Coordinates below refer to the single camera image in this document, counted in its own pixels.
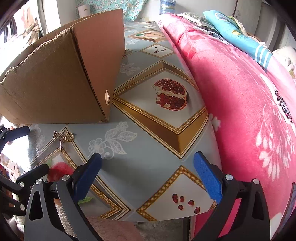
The floral teal wall cloth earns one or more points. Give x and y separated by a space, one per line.
131 8

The pink floral blanket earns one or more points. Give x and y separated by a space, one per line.
252 111

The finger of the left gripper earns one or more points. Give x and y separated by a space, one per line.
15 195
8 135

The gold earrings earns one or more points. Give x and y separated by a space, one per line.
63 137

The blue patterned pillow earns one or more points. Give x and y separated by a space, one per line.
231 32

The rolled pink mat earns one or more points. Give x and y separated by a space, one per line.
84 10

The white fluffy towel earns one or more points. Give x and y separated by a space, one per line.
62 217

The brown cardboard box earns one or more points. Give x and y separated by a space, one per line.
67 76

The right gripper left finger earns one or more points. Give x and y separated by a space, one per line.
42 221

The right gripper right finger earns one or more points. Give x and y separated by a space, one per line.
252 219

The blue water bottle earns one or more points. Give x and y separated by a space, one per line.
167 6

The fruit pattern tablecloth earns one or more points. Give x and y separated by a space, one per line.
157 122

